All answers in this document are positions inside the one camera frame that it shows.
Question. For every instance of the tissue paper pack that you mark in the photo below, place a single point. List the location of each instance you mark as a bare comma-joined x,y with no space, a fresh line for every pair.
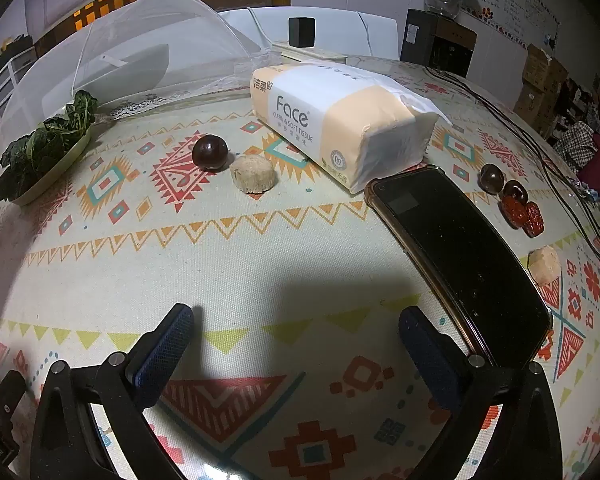
330,115

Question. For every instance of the patterned tablecloth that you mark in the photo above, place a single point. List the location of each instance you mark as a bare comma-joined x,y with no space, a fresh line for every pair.
230,270

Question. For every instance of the pale green plate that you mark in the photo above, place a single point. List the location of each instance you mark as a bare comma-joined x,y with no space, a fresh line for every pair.
67,157

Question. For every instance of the red cloth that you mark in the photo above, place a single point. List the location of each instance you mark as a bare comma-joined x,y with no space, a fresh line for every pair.
597,170

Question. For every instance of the small dark fruit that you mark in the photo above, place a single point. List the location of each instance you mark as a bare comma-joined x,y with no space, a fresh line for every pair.
514,190
491,178

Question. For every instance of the large dark plum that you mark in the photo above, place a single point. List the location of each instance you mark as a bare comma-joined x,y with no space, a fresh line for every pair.
210,152

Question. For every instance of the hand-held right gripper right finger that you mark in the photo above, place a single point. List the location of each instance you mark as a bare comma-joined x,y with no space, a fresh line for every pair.
432,360

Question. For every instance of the white wall chart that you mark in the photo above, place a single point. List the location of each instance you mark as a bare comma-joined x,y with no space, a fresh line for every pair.
520,5

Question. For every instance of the stack of cardboard boxes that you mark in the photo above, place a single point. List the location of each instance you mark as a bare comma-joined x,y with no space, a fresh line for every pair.
537,85

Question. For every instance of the dark leafy greens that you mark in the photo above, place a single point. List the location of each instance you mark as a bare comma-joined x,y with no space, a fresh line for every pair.
40,145

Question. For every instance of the white power strip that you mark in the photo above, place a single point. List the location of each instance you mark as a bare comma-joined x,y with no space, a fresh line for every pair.
305,52

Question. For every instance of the white plastic drawer unit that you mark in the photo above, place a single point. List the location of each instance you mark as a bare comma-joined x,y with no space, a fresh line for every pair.
5,82

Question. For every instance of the black smartphone in clear case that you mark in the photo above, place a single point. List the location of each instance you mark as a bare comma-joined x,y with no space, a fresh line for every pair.
460,250

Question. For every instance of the black cube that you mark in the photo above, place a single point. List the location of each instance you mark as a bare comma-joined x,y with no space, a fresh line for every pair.
301,31

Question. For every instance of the black water dispenser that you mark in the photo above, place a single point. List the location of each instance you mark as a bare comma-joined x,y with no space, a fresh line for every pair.
435,42

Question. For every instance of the white mesh food cover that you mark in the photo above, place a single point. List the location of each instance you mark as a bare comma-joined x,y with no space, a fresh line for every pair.
130,25

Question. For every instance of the red date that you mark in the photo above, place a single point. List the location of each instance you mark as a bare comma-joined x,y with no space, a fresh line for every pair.
512,212
533,220

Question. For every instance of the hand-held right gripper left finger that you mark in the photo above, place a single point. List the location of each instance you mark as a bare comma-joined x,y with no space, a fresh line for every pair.
162,355

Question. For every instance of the plaid cloth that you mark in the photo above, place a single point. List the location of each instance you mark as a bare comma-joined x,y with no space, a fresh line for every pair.
575,145

